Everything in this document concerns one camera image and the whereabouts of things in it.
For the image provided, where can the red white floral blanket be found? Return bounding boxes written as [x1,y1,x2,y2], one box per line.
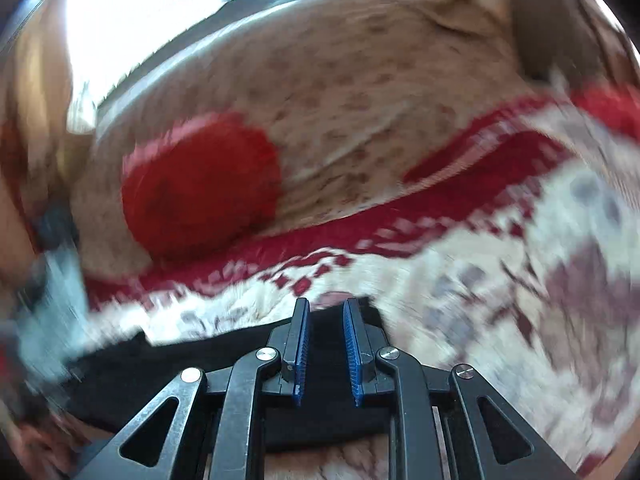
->
[8,84,640,480]

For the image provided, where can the black knit pants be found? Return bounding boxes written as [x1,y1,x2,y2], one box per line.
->
[29,296,396,456]

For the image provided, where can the dark wooden nightstand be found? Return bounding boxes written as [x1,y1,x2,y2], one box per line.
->
[510,0,600,88]

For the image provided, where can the light teal fleece garment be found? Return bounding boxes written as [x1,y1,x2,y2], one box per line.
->
[1,244,89,385]

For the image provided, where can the floral beige quilt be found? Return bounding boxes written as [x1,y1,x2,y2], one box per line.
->
[72,0,544,278]

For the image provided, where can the red heart ruffled pillow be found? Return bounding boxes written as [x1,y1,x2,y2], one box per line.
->
[120,113,282,262]

